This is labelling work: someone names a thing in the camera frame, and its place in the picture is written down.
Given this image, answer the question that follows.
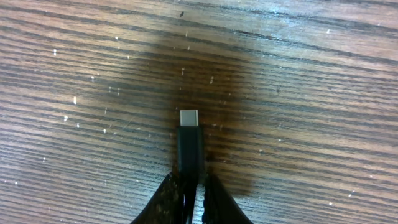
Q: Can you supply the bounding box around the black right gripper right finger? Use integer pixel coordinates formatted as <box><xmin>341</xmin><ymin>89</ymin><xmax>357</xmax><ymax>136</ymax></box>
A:
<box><xmin>202</xmin><ymin>174</ymin><xmax>252</xmax><ymax>224</ymax></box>

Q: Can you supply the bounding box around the black USB charging cable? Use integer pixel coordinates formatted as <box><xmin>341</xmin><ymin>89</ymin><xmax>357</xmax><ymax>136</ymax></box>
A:
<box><xmin>175</xmin><ymin>109</ymin><xmax>206</xmax><ymax>224</ymax></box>

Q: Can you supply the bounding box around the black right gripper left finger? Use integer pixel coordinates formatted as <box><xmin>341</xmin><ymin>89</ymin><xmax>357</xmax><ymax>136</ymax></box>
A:
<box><xmin>131</xmin><ymin>172</ymin><xmax>185</xmax><ymax>224</ymax></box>

